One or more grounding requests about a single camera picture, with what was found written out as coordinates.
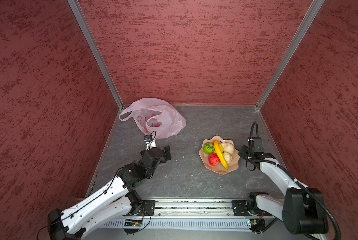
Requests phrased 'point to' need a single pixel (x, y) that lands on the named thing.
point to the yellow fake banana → (220, 154)
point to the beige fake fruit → (228, 157)
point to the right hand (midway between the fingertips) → (240, 154)
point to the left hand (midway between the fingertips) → (161, 150)
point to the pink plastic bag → (154, 116)
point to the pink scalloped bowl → (220, 168)
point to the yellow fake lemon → (221, 147)
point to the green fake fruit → (209, 148)
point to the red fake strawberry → (214, 159)
